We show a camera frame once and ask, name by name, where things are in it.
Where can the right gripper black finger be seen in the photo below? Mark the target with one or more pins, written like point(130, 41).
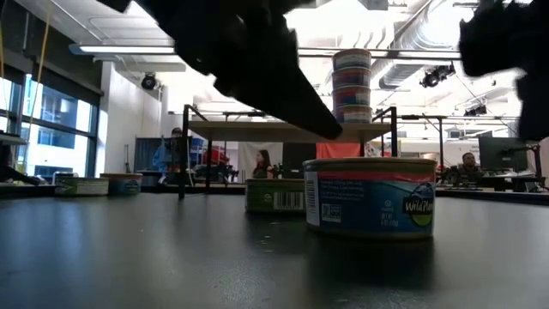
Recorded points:
point(536, 107)

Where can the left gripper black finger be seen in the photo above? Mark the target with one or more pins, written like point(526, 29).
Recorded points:
point(283, 103)

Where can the blue pink salmon can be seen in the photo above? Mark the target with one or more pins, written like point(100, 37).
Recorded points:
point(369, 201)
point(351, 78)
point(354, 115)
point(351, 96)
point(351, 59)
point(124, 185)

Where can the green tuna can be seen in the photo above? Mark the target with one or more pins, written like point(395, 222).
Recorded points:
point(79, 187)
point(272, 197)

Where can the background black robot arm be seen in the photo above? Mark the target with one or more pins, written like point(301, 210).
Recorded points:
point(214, 171)

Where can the black panel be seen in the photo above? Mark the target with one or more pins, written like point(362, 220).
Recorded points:
point(296, 159)

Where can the black computer monitor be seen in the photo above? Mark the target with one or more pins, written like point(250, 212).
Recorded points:
point(499, 154)

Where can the small black track light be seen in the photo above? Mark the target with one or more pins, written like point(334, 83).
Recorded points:
point(474, 110)

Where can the white sheet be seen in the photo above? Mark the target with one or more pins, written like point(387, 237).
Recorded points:
point(244, 154)

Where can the person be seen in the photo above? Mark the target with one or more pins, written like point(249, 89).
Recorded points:
point(162, 156)
point(469, 162)
point(262, 165)

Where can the orange cloth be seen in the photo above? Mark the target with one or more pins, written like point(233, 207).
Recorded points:
point(339, 150)

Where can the black track light cluster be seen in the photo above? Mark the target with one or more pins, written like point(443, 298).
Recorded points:
point(435, 76)

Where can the cluttered desk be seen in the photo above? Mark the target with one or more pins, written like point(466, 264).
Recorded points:
point(506, 180)

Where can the red crate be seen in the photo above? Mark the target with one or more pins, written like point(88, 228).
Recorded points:
point(216, 156)

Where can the black ceiling spotlight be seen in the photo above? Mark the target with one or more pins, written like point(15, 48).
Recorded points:
point(149, 81)

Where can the blue storage bins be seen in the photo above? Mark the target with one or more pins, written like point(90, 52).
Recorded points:
point(197, 150)

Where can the long linear ceiling light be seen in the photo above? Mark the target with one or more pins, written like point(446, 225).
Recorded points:
point(128, 49)

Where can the dark blue partition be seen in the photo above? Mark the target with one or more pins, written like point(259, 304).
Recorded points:
point(146, 154)

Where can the grey ledge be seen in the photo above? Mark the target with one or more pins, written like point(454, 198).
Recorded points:
point(10, 139)

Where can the wooden shelf black metal frame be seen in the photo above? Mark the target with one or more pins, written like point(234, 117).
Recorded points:
point(257, 131)

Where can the black metal pole frame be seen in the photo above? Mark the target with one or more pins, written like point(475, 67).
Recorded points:
point(441, 146)

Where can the silver ventilation duct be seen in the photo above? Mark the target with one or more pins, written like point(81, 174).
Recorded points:
point(403, 73)

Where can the large window black frame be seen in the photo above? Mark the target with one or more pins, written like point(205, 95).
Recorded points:
point(56, 107)

